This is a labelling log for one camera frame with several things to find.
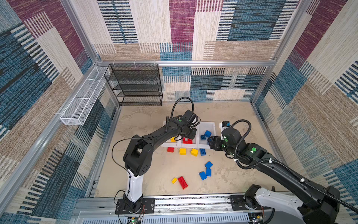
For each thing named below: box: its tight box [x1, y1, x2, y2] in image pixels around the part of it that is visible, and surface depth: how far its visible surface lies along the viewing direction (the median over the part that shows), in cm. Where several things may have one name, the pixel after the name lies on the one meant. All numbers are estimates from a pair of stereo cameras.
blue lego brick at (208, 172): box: [205, 168, 212, 177], surface depth 85 cm
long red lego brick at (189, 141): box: [182, 137, 193, 145], surface depth 98 cm
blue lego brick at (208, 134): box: [204, 129, 213, 138], surface depth 101 cm
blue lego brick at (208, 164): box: [204, 161, 214, 169], surface depth 89 cm
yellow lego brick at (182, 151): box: [179, 147, 187, 156], surface depth 93 cm
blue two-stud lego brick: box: [199, 148, 207, 156], surface depth 93 cm
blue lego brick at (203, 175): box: [198, 170, 208, 181], surface depth 84 cm
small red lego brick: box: [166, 147, 175, 153], surface depth 96 cm
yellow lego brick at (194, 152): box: [190, 148, 199, 157], surface depth 93 cm
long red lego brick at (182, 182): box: [177, 175, 188, 190], surface depth 82 cm
